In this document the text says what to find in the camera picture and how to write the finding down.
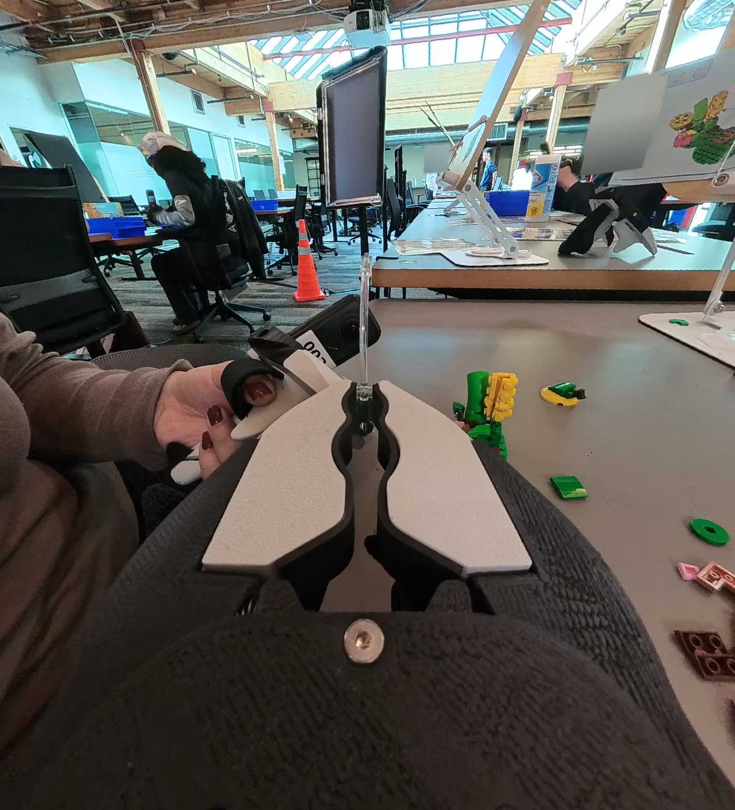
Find neighbouring grey table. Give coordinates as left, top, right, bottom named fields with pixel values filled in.
left=372, top=201, right=735, bottom=300

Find clear flexible rod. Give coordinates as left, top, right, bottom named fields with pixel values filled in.
left=355, top=253, right=376, bottom=407

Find white wipes canister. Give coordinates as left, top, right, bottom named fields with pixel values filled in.
left=525, top=155, right=562, bottom=223

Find black screen on stand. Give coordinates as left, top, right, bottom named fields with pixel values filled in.
left=315, top=46, right=389, bottom=293

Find grey desk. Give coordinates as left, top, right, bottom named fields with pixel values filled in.
left=342, top=300, right=735, bottom=810

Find person's left hand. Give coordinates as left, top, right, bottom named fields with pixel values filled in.
left=154, top=362, right=278, bottom=482

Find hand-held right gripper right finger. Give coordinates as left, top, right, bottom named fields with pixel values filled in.
left=366, top=380, right=533, bottom=613

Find dark brown lego plate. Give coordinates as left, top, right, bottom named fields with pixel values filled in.
left=675, top=629, right=727, bottom=660
left=695, top=652, right=735, bottom=682

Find white tilted book stand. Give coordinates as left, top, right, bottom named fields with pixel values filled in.
left=437, top=0, right=553, bottom=267

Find lego instruction booklet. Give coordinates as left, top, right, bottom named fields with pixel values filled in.
left=609, top=41, right=735, bottom=189

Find orange traffic cone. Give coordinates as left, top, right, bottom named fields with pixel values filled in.
left=292, top=218, right=328, bottom=303

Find tan L-shaped lego plate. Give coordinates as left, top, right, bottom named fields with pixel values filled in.
left=696, top=562, right=735, bottom=622

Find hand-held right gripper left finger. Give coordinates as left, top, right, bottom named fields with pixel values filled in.
left=202, top=380, right=358, bottom=611

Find black office chair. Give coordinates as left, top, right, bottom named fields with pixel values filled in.
left=191, top=176, right=275, bottom=344
left=0, top=161, right=129, bottom=358

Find wooden table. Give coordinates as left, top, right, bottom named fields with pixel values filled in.
left=88, top=231, right=175, bottom=281

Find person's sweater torso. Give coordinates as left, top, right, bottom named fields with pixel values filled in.
left=0, top=405, right=147, bottom=810

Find green yellow lego flower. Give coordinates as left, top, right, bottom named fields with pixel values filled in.
left=452, top=371, right=520, bottom=459

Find person's left forearm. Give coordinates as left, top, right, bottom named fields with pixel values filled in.
left=0, top=269, right=194, bottom=472

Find ceiling projector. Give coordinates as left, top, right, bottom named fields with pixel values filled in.
left=343, top=0, right=393, bottom=49

